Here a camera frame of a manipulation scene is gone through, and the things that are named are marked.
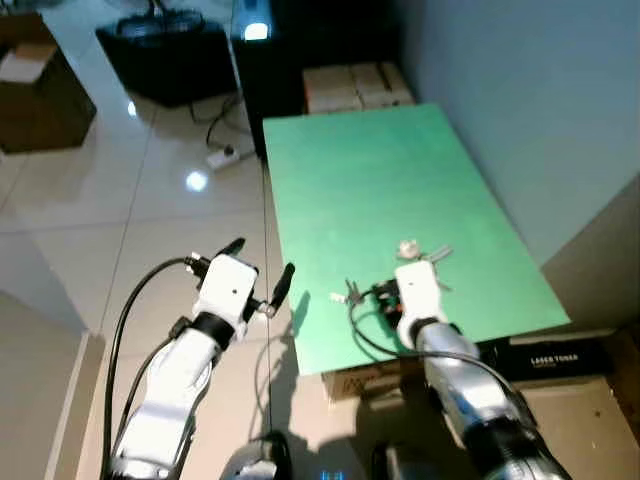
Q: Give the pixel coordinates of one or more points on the robot right leg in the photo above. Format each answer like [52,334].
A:
[400,465]

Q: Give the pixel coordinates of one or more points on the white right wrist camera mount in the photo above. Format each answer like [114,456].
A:
[418,290]

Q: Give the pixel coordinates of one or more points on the green board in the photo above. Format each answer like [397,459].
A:
[380,190]

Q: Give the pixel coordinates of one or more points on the black bin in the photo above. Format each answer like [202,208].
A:
[165,60]

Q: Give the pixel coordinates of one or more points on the printed cardboard box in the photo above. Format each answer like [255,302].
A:
[350,383]

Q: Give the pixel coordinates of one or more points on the open brown carton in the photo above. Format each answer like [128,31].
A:
[45,110]

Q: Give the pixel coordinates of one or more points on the black laser toner box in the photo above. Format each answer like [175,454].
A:
[550,360]

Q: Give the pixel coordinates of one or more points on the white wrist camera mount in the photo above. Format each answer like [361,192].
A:
[418,290]
[228,285]

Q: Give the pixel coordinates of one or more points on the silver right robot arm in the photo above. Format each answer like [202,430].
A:
[470,390]

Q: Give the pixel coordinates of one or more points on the robot left leg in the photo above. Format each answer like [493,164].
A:
[255,462]

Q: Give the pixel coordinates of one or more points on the black cabinet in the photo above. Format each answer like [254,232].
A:
[290,70]

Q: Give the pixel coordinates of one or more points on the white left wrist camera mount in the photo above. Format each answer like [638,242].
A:
[228,285]

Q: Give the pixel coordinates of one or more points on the large plain cardboard box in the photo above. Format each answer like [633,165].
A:
[590,430]

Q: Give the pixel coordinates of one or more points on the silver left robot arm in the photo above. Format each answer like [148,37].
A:
[170,400]

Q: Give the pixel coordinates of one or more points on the key bunch with plush charm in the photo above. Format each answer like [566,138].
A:
[408,247]

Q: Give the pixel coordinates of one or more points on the white power strip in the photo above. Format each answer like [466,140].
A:
[225,157]

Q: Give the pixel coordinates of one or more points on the robot leg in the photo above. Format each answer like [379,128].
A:
[400,465]
[255,462]

